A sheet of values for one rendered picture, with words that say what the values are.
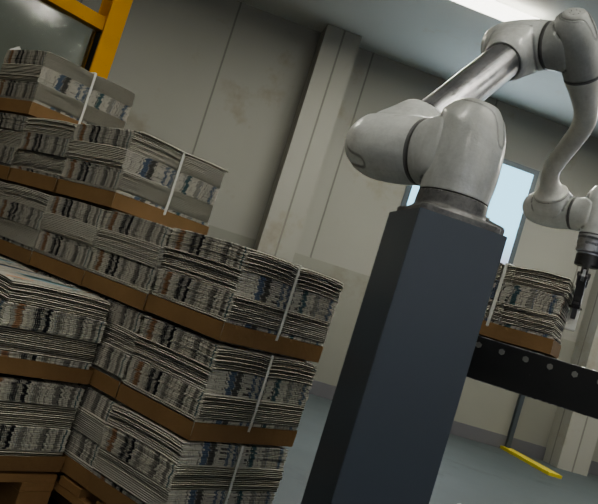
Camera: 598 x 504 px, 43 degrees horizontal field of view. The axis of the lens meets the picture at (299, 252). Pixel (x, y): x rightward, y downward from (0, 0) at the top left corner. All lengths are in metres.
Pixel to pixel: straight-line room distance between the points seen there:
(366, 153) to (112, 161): 0.79
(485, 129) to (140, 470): 1.09
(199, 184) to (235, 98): 4.13
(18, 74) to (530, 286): 1.82
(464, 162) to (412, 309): 0.33
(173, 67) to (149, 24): 0.39
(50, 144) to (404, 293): 1.36
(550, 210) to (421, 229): 0.98
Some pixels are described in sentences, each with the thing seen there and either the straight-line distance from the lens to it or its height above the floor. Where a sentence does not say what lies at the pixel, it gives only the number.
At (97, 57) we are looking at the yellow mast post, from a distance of 3.45.
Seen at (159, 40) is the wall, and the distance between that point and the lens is 6.53.
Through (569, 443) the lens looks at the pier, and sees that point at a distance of 7.23.
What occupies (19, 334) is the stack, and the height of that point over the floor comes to 0.47.
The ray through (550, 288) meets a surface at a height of 0.99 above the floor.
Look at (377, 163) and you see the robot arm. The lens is 1.75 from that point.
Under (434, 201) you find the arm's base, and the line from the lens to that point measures 1.61.
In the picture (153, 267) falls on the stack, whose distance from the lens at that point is 1.95.
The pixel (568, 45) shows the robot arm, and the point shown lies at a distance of 2.16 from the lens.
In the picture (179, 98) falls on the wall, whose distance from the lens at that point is 6.42.
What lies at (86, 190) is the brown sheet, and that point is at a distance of 2.27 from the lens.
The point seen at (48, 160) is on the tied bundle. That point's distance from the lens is 2.51.
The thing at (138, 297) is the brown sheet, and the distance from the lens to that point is 1.97.
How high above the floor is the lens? 0.76
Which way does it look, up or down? 3 degrees up
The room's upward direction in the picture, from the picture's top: 17 degrees clockwise
